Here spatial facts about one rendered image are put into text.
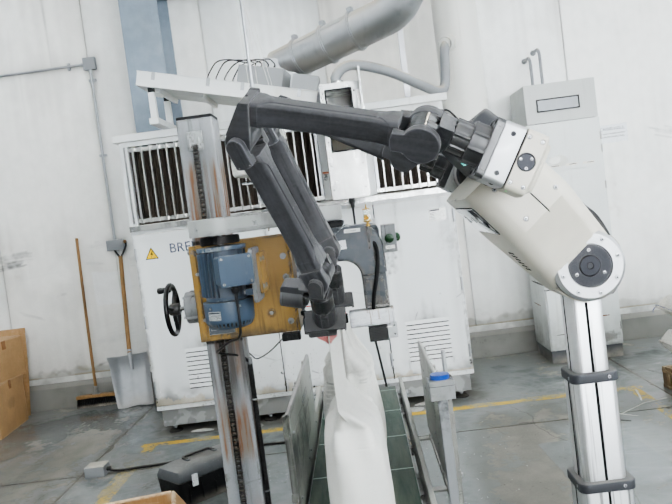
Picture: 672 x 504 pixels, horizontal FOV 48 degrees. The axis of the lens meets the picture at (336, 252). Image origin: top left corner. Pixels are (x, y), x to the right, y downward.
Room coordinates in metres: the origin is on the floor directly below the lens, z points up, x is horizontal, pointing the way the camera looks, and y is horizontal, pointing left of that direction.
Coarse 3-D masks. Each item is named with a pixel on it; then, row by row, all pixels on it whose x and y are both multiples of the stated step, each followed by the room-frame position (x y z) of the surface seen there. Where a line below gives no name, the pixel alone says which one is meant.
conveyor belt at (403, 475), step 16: (384, 400) 3.88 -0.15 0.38; (400, 416) 3.55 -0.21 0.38; (320, 432) 3.45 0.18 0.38; (400, 432) 3.30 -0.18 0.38; (320, 448) 3.22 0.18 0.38; (400, 448) 3.08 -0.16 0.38; (320, 464) 3.01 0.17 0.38; (400, 464) 2.89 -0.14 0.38; (320, 480) 2.82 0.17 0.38; (400, 480) 2.72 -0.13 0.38; (416, 480) 2.70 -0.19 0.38; (320, 496) 2.66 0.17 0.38; (400, 496) 2.56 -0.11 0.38; (416, 496) 2.55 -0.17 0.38
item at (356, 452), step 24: (336, 360) 2.01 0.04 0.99; (336, 384) 1.96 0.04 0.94; (336, 408) 1.95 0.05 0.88; (360, 408) 2.04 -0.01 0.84; (336, 432) 1.96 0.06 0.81; (360, 432) 1.95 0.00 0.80; (384, 432) 2.16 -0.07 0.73; (336, 456) 1.94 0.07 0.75; (360, 456) 1.94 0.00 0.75; (384, 456) 1.97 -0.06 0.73; (336, 480) 1.95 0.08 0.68; (360, 480) 1.93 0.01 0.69; (384, 480) 1.94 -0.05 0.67
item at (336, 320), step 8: (312, 312) 1.82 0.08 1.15; (336, 312) 1.87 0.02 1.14; (344, 312) 1.87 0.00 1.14; (312, 320) 1.86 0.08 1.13; (320, 320) 1.82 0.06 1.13; (328, 320) 1.82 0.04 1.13; (336, 320) 1.85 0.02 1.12; (344, 320) 1.85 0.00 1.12; (312, 328) 1.84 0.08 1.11; (320, 328) 1.84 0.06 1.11; (328, 328) 1.84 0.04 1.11; (336, 328) 1.83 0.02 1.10; (344, 328) 1.84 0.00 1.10
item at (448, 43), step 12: (444, 36) 5.40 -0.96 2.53; (444, 48) 5.31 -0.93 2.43; (348, 60) 4.84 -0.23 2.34; (360, 60) 4.87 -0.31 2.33; (444, 60) 5.30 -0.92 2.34; (336, 72) 4.81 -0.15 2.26; (372, 72) 4.92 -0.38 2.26; (384, 72) 4.93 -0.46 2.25; (396, 72) 4.96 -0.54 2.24; (444, 72) 5.30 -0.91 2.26; (408, 84) 5.04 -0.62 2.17; (420, 84) 5.06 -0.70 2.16; (432, 84) 5.16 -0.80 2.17; (444, 84) 5.27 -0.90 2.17
